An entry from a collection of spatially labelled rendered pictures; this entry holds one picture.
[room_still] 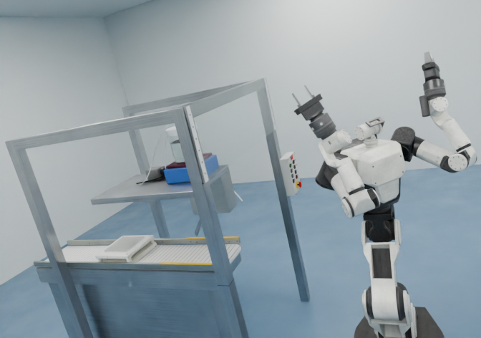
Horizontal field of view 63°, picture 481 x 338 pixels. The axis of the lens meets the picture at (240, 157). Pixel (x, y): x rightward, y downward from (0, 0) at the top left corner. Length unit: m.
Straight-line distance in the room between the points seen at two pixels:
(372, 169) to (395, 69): 3.38
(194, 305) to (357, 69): 3.74
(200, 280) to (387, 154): 1.08
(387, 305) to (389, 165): 0.61
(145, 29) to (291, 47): 2.29
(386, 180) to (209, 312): 1.12
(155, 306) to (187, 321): 0.20
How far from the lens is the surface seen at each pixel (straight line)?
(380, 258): 2.02
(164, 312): 2.39
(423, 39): 5.10
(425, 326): 2.53
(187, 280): 2.11
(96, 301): 2.71
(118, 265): 2.34
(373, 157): 1.84
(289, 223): 2.77
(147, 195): 1.90
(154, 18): 6.27
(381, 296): 1.94
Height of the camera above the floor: 1.74
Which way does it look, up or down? 13 degrees down
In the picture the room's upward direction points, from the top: 13 degrees counter-clockwise
